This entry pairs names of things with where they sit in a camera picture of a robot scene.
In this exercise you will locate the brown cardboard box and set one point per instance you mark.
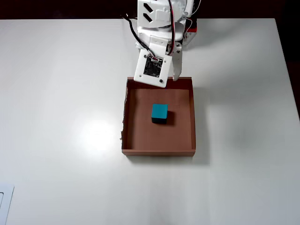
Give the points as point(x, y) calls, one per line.
point(140, 131)

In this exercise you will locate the blue cube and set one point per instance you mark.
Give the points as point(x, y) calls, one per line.
point(159, 112)

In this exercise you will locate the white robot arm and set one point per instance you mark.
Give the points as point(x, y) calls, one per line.
point(152, 14)

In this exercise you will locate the white flat sheet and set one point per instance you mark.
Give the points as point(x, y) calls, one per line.
point(5, 204)

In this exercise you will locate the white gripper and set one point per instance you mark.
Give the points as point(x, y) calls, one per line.
point(177, 63)

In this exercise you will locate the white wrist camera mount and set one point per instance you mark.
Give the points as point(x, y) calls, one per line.
point(152, 69)

